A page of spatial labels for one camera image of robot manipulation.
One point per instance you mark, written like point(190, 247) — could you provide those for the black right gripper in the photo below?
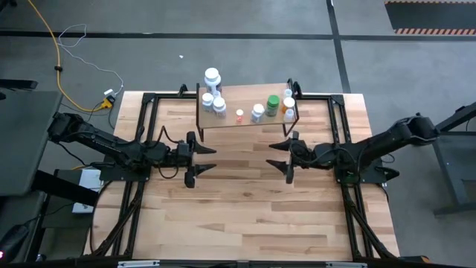
point(303, 157)

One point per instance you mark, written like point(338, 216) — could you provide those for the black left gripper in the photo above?
point(171, 159)

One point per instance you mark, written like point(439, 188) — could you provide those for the orange pill bottle white cap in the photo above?
point(288, 102)

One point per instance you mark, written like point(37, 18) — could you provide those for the green medicine bottle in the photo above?
point(273, 100)

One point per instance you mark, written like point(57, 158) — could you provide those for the medium white bottle grey label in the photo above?
point(207, 98)

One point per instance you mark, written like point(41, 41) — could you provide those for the large white bottle purple label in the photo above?
point(211, 73)

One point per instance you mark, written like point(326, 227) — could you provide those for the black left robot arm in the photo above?
point(108, 143)

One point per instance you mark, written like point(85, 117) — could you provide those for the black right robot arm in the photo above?
point(372, 147)

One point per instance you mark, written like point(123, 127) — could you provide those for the wooden shelf black metal legs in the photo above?
point(241, 97)

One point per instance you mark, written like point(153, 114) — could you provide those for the yellow power plug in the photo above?
point(108, 102)

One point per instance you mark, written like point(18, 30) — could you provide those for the white power box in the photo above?
point(93, 182)

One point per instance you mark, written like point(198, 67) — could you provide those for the black angled bar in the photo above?
point(67, 188)

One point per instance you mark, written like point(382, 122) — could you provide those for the black and orange clamp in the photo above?
point(414, 259)

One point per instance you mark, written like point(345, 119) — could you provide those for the dark grey low desk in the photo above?
point(18, 208)

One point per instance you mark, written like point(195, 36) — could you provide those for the black flat bar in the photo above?
point(18, 84)

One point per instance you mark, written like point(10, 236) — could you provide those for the black hazard-striped floor mat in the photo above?
point(431, 16)

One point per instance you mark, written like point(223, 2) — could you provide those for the black computer mouse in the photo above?
point(15, 240)

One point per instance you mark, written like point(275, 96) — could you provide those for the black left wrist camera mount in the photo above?
point(183, 148)

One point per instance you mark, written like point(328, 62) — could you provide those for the silver aluminium bracket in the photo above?
point(137, 264)
point(346, 265)

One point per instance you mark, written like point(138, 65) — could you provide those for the black frame side table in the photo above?
point(451, 167)

